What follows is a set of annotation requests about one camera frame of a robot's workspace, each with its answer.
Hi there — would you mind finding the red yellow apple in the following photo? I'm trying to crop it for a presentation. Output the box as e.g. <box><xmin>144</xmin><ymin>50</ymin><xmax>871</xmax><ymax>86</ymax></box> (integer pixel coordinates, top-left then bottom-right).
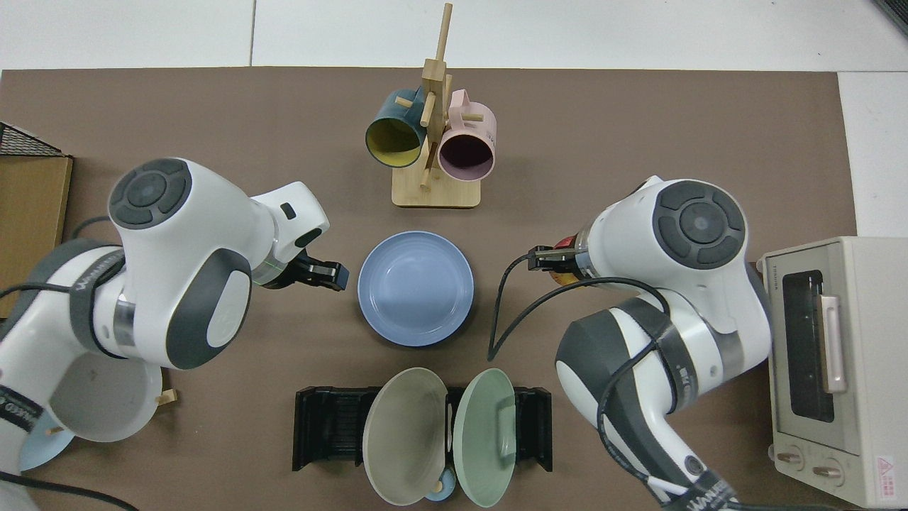
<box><xmin>552</xmin><ymin>236</ymin><xmax>585</xmax><ymax>287</ymax></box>

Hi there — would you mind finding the black dish rack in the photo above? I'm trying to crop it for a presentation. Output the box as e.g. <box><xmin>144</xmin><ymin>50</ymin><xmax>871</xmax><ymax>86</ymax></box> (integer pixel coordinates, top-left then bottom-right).
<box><xmin>292</xmin><ymin>385</ymin><xmax>553</xmax><ymax>473</ymax></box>

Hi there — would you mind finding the beige plate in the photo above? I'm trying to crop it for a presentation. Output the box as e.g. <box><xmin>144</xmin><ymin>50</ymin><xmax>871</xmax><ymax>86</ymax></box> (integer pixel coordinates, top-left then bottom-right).
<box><xmin>362</xmin><ymin>367</ymin><xmax>449</xmax><ymax>506</ymax></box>

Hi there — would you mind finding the green plate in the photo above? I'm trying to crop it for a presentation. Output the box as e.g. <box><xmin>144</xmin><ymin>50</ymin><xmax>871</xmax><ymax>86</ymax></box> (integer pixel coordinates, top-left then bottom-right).
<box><xmin>454</xmin><ymin>368</ymin><xmax>517</xmax><ymax>508</ymax></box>

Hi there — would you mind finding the grey plate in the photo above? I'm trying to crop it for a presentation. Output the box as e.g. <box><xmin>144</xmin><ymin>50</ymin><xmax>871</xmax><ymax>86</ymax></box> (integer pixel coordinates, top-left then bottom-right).
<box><xmin>48</xmin><ymin>351</ymin><xmax>164</xmax><ymax>444</ymax></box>

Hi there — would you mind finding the light blue plate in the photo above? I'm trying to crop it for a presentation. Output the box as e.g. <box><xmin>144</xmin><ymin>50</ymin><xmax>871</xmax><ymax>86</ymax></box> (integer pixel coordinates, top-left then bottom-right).
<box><xmin>18</xmin><ymin>424</ymin><xmax>75</xmax><ymax>473</ymax></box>

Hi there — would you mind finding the wooden cup stand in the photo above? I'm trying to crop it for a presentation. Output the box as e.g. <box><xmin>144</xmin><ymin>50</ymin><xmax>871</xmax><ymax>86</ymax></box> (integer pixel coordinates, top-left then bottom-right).
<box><xmin>392</xmin><ymin>2</ymin><xmax>482</xmax><ymax>209</ymax></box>

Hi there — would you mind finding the brown table cloth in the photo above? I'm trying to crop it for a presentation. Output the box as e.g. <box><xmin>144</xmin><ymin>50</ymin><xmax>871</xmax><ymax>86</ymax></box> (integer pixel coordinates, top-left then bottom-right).
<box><xmin>0</xmin><ymin>67</ymin><xmax>859</xmax><ymax>511</ymax></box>

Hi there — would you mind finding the pink cup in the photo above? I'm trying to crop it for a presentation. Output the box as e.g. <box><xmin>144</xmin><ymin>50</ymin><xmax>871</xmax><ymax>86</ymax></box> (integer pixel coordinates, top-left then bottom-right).
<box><xmin>437</xmin><ymin>89</ymin><xmax>497</xmax><ymax>182</ymax></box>

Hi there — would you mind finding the dark blue cup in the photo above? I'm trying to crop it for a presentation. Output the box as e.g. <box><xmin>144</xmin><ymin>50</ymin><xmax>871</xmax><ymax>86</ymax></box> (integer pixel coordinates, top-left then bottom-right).
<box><xmin>365</xmin><ymin>88</ymin><xmax>430</xmax><ymax>169</ymax></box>

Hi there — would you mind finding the small blue round thing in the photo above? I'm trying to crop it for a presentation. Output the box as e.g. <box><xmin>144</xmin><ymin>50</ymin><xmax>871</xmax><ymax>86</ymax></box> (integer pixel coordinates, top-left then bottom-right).
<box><xmin>426</xmin><ymin>468</ymin><xmax>458</xmax><ymax>503</ymax></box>

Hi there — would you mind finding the pale toaster oven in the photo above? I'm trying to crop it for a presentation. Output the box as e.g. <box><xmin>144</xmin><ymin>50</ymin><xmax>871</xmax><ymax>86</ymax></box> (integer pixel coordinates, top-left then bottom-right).
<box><xmin>756</xmin><ymin>236</ymin><xmax>908</xmax><ymax>510</ymax></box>

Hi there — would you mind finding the dark mesh object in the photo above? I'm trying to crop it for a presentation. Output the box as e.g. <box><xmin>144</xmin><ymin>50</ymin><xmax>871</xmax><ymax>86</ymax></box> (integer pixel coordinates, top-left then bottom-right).
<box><xmin>874</xmin><ymin>0</ymin><xmax>908</xmax><ymax>38</ymax></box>

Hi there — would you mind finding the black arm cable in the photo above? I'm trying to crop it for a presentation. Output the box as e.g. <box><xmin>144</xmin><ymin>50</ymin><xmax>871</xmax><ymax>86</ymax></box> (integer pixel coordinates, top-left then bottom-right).
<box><xmin>487</xmin><ymin>254</ymin><xmax>717</xmax><ymax>511</ymax></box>
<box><xmin>0</xmin><ymin>216</ymin><xmax>139</xmax><ymax>511</ymax></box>

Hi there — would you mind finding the wire basket with wooden floor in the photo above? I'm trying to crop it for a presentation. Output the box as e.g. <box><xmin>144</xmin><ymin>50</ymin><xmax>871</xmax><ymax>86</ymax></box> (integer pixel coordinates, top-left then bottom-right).
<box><xmin>0</xmin><ymin>122</ymin><xmax>74</xmax><ymax>320</ymax></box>

